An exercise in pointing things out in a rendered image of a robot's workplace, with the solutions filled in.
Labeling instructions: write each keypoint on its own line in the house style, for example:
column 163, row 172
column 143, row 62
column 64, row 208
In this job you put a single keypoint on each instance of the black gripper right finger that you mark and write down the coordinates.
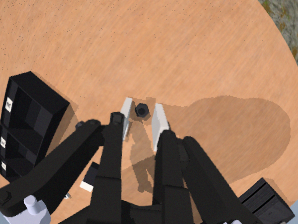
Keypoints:
column 215, row 201

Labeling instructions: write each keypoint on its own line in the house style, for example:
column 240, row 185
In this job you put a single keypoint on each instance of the black rack of three bins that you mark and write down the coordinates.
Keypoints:
column 30, row 125

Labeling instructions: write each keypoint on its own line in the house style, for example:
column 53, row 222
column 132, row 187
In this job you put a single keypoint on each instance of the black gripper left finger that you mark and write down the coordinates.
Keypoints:
column 32, row 198

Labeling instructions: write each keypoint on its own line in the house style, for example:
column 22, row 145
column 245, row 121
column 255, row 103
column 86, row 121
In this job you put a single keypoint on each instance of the dark grey hex nut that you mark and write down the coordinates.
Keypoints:
column 79, row 124
column 141, row 110

